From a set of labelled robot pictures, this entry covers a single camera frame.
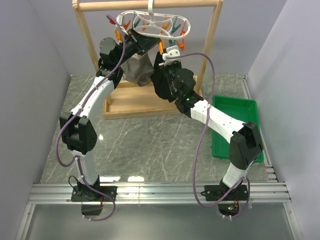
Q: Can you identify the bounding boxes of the teal clothes peg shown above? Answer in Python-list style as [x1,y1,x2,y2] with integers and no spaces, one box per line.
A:
[168,39,177,47]

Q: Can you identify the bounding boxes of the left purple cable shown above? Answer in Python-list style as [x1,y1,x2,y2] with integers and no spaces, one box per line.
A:
[55,14,127,222]

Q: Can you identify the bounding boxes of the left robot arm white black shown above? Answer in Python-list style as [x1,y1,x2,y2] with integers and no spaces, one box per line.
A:
[58,29,161,202]

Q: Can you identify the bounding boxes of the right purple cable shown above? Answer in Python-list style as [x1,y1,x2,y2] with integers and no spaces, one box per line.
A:
[166,52,252,220]

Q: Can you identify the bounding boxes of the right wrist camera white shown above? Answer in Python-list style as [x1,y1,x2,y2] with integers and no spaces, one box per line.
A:
[162,45,181,61]

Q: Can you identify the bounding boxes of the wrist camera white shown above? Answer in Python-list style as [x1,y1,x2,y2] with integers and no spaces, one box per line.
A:
[162,45,181,61]
[107,14,125,27]

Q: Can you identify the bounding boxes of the white plastic clip hanger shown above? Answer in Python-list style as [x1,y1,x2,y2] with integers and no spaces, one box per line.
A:
[119,0,191,41]

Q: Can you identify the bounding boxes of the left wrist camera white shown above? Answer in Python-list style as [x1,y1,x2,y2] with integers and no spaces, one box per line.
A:
[107,14,125,27]

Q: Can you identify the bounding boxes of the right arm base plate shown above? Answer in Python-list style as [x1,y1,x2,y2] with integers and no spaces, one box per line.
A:
[204,184,250,202]

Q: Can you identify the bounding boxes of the aluminium mounting rail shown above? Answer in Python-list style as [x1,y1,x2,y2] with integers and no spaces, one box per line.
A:
[27,182,291,205]

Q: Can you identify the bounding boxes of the wooden hanging rack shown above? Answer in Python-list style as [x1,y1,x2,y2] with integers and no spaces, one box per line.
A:
[72,0,223,120]

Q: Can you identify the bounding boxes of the purple cable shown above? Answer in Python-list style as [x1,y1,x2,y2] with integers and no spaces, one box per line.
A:
[166,52,252,220]
[55,14,127,222]

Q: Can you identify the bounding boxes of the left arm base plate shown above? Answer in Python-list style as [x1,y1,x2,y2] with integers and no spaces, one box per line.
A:
[70,186,118,202]

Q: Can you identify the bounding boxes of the orange peg holding grey underwear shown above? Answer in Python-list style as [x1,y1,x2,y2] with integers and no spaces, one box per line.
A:
[114,29,123,43]

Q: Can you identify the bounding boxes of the grey underwear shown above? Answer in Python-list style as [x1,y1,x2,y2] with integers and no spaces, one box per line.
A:
[120,53,154,87]

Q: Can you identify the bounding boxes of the black underwear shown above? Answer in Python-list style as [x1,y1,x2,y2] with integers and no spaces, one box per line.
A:
[150,51,175,103]

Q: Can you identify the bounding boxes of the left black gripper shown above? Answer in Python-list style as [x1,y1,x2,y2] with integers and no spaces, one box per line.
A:
[115,28,162,67]

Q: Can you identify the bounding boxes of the orange clothes peg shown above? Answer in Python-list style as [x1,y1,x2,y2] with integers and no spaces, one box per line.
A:
[158,39,166,55]

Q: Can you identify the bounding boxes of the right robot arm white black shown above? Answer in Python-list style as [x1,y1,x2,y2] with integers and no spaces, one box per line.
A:
[159,61,264,200]

